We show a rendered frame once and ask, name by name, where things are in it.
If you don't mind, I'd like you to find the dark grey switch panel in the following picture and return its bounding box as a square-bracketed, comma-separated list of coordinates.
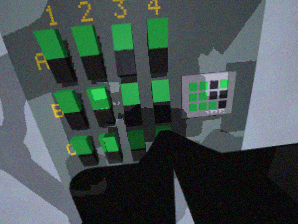
[0, 0, 266, 190]

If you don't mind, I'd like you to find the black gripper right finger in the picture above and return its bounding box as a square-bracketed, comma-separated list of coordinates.
[165, 130, 298, 224]

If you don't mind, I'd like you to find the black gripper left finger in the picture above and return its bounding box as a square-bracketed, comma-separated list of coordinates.
[70, 130, 176, 224]

